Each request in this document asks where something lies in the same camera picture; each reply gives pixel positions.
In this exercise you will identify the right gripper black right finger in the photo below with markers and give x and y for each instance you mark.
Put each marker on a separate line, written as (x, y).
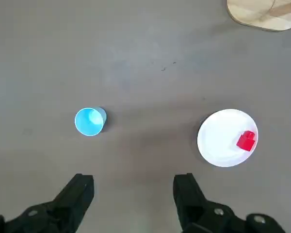
(191, 201)

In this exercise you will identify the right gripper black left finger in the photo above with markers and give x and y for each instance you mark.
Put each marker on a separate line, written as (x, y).
(68, 201)

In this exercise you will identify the red block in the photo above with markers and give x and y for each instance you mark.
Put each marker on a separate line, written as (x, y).
(246, 142)

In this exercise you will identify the blue plastic cup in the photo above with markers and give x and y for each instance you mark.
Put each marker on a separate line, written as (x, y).
(87, 121)

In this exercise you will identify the pink round plate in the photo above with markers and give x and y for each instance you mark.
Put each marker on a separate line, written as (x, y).
(218, 140)

